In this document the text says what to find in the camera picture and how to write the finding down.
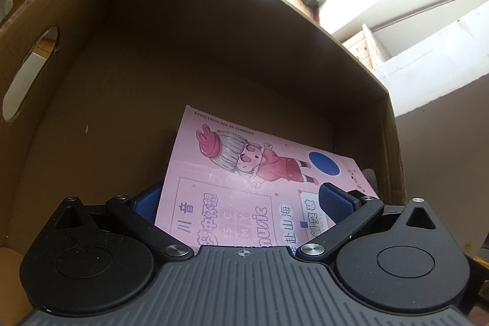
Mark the white foam board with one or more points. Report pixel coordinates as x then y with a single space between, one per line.
439 62

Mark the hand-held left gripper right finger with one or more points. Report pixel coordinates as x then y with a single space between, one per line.
336 202

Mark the wooden slat frame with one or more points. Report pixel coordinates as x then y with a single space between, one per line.
366 47

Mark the brown cardboard box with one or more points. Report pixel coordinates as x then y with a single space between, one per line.
191 43

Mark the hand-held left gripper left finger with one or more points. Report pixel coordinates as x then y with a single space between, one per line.
147 204

